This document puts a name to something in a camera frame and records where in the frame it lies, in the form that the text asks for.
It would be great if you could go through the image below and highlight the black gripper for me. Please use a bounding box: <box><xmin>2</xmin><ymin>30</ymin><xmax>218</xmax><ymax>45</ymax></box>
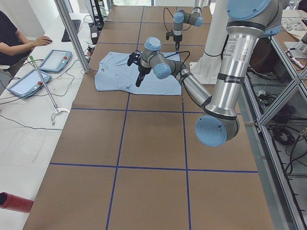
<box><xmin>173</xmin><ymin>34</ymin><xmax>182</xmax><ymax>53</ymax></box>
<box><xmin>135</xmin><ymin>64</ymin><xmax>151</xmax><ymax>87</ymax></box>

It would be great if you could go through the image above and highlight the light blue t-shirt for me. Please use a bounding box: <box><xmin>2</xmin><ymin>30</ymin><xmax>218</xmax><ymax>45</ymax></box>
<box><xmin>94</xmin><ymin>52</ymin><xmax>182</xmax><ymax>95</ymax></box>

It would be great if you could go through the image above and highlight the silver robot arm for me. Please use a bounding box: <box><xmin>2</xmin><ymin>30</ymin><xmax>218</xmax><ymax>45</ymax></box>
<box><xmin>171</xmin><ymin>0</ymin><xmax>204</xmax><ymax>52</ymax></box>
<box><xmin>127</xmin><ymin>0</ymin><xmax>288</xmax><ymax>147</ymax></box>

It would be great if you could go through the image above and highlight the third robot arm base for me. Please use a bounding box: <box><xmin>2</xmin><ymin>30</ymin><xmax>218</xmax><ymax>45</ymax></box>
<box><xmin>284</xmin><ymin>34</ymin><xmax>307</xmax><ymax>70</ymax></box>

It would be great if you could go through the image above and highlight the seated person's forearm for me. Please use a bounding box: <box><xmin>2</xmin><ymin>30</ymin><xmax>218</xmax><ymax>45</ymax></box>
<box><xmin>0</xmin><ymin>30</ymin><xmax>35</xmax><ymax>56</ymax></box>

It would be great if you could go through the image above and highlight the seated person's hand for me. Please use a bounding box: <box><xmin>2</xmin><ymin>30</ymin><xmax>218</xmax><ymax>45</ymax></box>
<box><xmin>33</xmin><ymin>36</ymin><xmax>52</xmax><ymax>47</ymax></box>

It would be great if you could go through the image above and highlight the black box with label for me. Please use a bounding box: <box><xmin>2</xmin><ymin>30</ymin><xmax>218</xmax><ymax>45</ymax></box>
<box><xmin>90</xmin><ymin>25</ymin><xmax>99</xmax><ymax>45</ymax></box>

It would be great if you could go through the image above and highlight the black computer keyboard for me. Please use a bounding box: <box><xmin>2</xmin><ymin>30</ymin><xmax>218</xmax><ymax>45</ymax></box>
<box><xmin>61</xmin><ymin>19</ymin><xmax>82</xmax><ymax>43</ymax></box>

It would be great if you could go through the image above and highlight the far blue teach pendant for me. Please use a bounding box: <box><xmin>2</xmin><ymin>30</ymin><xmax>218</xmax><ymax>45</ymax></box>
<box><xmin>38</xmin><ymin>49</ymin><xmax>72</xmax><ymax>73</ymax></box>

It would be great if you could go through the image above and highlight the blue teach pendant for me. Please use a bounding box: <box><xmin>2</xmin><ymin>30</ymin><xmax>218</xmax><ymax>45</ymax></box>
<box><xmin>8</xmin><ymin>69</ymin><xmax>43</xmax><ymax>98</ymax></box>
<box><xmin>38</xmin><ymin>49</ymin><xmax>72</xmax><ymax>73</ymax></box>

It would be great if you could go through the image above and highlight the near blue teach pendant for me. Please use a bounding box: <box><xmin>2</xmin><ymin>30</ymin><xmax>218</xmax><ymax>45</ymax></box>
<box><xmin>8</xmin><ymin>69</ymin><xmax>43</xmax><ymax>98</ymax></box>

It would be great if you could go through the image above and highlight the red cylinder bottle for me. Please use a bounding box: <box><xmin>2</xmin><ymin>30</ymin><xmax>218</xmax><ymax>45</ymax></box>
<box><xmin>0</xmin><ymin>192</ymin><xmax>34</xmax><ymax>213</ymax></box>

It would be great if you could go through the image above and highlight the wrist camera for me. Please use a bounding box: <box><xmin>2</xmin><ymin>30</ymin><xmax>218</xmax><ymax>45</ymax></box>
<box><xmin>127</xmin><ymin>52</ymin><xmax>141</xmax><ymax>66</ymax></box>
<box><xmin>165</xmin><ymin>32</ymin><xmax>174</xmax><ymax>40</ymax></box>

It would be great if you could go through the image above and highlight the aluminium frame post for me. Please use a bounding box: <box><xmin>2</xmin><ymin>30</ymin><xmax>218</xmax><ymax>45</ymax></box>
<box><xmin>54</xmin><ymin>0</ymin><xmax>90</xmax><ymax>73</ymax></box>

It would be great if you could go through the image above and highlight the aluminium side frame rack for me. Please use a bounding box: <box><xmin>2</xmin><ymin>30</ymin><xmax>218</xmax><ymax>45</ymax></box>
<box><xmin>239</xmin><ymin>31</ymin><xmax>307</xmax><ymax>230</ymax></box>

